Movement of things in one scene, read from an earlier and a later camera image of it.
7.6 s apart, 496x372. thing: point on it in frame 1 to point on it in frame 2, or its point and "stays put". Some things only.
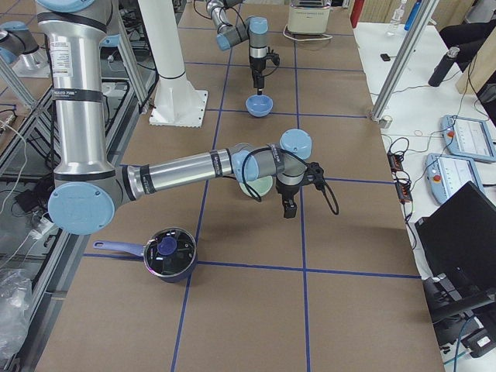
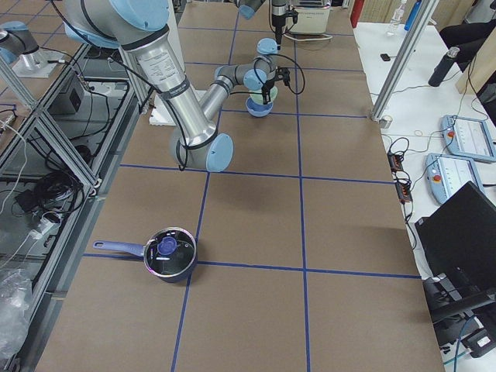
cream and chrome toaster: [308, 17] stays put
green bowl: [260, 186] to [258, 98]
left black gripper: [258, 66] to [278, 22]
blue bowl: [260, 105] stays put
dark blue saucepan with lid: [171, 253] stays put
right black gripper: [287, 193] to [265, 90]
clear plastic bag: [16, 294] stays put
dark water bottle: [440, 73] stays put
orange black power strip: [402, 181] stays put
